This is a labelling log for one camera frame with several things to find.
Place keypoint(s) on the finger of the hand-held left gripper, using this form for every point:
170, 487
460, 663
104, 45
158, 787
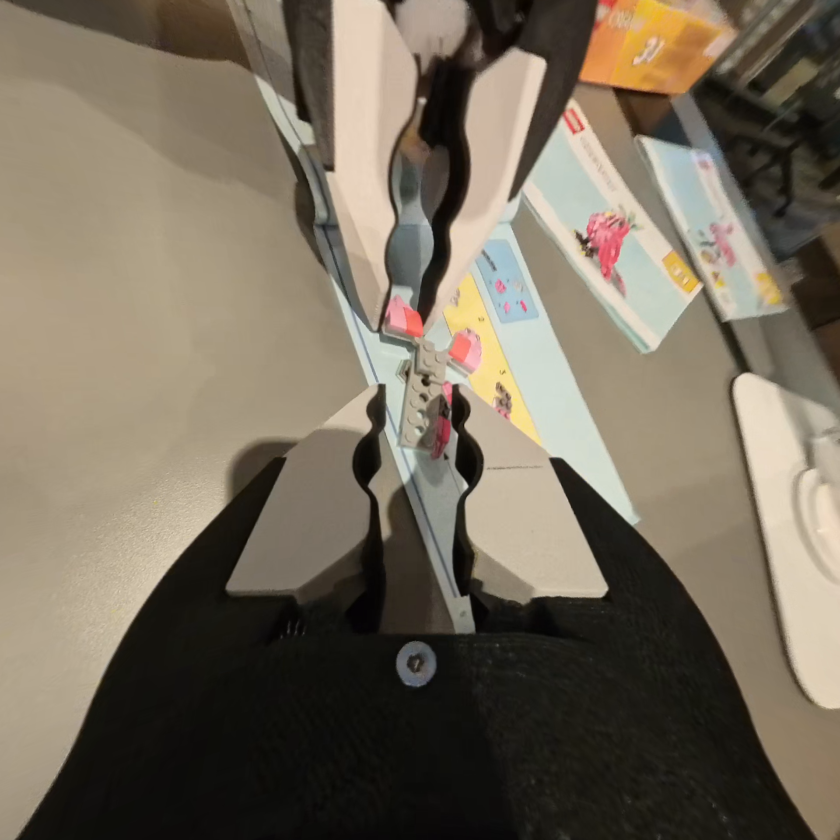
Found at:
499, 131
367, 98

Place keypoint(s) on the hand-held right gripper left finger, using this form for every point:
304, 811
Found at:
302, 525

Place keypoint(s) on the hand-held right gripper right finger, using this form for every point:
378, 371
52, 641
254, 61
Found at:
538, 531

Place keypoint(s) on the long grey holed plate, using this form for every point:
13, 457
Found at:
417, 413

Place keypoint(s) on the pink red brick wing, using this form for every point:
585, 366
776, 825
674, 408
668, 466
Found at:
403, 318
467, 351

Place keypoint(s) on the small grey brick plate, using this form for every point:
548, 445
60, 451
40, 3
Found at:
423, 351
443, 358

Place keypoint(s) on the grey desk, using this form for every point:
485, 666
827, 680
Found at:
131, 328

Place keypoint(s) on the orange toy set box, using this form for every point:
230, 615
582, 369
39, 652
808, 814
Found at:
656, 52

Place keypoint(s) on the closed booklet red bird cover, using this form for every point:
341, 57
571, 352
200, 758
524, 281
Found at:
590, 216

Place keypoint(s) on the open light blue instruction booklet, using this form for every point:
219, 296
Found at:
564, 407

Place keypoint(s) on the closed booklet flamingo cover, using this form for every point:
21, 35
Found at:
722, 216

